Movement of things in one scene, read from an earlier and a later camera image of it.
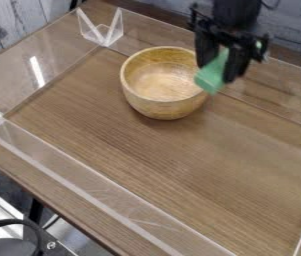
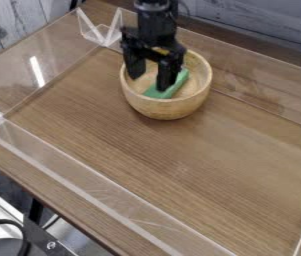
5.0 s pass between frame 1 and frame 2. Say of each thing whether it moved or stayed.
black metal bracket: stayed
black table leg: stayed
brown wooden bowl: stayed
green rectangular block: moved
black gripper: moved
